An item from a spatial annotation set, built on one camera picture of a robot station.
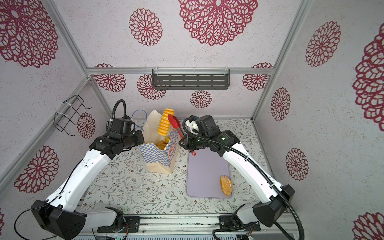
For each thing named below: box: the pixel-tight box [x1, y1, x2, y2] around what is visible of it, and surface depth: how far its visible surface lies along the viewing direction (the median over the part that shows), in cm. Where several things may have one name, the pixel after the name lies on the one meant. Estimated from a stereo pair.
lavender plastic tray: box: [187, 148, 232, 199], surface depth 89 cm
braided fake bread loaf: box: [157, 108, 175, 136], surface depth 76 cm
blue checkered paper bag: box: [138, 109, 180, 175], surface depth 83 cm
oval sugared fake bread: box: [220, 175, 233, 196], surface depth 84 cm
